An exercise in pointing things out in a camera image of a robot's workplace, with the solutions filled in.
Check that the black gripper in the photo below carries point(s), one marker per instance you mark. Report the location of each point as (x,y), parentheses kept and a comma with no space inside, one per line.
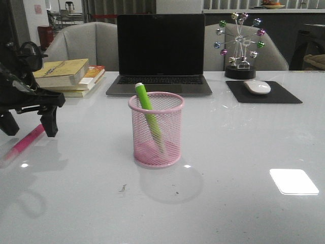
(19,88)

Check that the pink highlighter pen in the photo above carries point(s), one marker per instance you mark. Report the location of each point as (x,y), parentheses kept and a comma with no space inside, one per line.
(21,146)

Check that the green highlighter pen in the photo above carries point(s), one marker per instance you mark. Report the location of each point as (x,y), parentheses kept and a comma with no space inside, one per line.
(148,109)

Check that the pink mesh pen holder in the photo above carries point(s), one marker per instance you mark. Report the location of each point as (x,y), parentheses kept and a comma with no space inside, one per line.
(167,108)

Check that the bottom pale book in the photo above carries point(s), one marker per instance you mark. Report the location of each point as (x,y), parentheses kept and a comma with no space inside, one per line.
(81,93)

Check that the yellow top book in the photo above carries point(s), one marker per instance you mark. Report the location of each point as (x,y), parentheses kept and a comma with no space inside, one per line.
(62,73)

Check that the orange middle book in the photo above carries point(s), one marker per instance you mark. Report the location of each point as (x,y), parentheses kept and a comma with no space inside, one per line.
(94,74)

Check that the red trash bin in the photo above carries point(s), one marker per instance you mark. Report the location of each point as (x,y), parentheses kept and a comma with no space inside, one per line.
(45,35)

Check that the grey left armchair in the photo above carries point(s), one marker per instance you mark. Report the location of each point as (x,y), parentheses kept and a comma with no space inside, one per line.
(96,41)

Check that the grey armchair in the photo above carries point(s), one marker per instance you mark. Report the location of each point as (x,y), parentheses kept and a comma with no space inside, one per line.
(96,41)
(262,53)

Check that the grey open laptop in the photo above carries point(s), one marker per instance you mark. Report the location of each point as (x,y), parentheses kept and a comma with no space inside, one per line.
(165,52)

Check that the grey right armchair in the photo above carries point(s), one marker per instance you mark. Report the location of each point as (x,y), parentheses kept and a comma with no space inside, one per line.
(262,53)

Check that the black mouse pad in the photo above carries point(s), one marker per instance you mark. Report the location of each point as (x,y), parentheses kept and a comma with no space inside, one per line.
(277,95)

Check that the ferris wheel desk ornament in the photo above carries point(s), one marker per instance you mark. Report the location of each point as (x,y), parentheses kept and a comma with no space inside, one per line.
(238,46)

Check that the white computer mouse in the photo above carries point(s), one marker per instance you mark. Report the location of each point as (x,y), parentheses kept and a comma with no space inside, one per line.
(257,87)

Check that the fruit bowl on counter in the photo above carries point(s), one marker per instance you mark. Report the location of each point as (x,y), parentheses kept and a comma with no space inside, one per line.
(268,4)

